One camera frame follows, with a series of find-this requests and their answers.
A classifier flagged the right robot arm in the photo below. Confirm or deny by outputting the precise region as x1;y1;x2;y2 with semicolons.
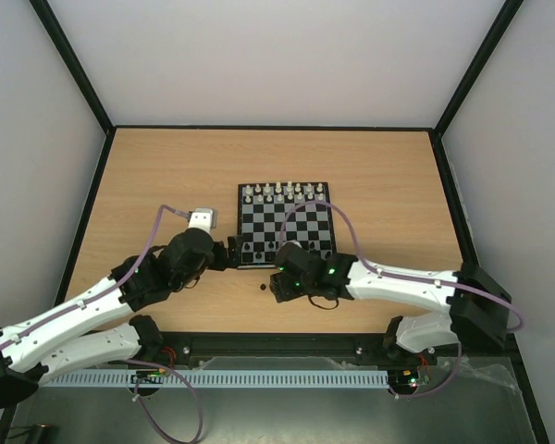
269;242;512;363

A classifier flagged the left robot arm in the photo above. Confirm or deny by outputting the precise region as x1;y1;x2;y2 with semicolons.
0;228;242;409

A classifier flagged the right circuit board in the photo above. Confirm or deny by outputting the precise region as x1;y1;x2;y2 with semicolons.
393;369;431;388

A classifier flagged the circuit board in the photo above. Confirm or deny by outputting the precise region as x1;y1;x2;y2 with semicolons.
129;368;172;385
393;369;431;388

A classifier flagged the left circuit board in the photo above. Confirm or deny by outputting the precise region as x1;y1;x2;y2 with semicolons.
129;368;172;385

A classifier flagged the black and silver chessboard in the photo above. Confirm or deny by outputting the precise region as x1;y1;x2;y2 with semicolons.
237;181;337;268

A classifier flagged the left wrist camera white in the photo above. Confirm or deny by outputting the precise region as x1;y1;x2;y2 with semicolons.
188;207;217;233

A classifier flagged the black aluminium rail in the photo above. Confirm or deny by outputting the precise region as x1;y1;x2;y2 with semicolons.
161;331;519;360

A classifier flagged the white slotted cable duct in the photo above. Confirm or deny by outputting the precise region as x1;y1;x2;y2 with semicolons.
46;369;389;389

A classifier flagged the black frame post left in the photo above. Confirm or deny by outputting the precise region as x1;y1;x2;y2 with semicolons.
29;0;114;135

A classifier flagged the black frame post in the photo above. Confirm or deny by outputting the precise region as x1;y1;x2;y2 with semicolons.
29;0;114;135
434;0;524;137

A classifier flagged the black frame post right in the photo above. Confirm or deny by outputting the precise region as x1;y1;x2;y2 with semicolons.
434;0;524;137

